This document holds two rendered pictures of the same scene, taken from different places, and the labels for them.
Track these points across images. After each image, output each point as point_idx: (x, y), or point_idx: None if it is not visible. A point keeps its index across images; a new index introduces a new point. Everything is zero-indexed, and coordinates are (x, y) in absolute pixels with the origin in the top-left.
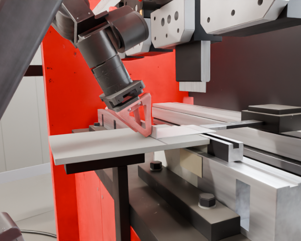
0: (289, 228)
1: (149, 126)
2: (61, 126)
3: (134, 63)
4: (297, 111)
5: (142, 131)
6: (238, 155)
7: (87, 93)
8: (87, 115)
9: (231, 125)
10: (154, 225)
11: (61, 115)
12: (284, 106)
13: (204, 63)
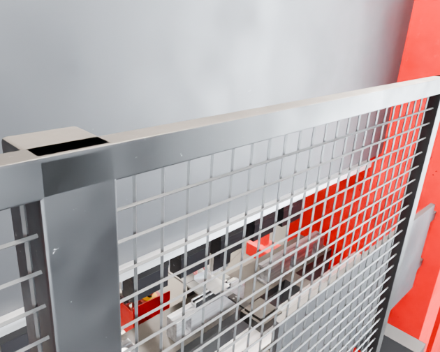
0: (170, 332)
1: (195, 273)
2: (294, 228)
3: (362, 206)
4: (255, 317)
5: (193, 273)
6: (194, 306)
7: (317, 214)
8: (313, 230)
9: (230, 297)
10: (175, 306)
11: (296, 221)
12: (260, 311)
13: (211, 263)
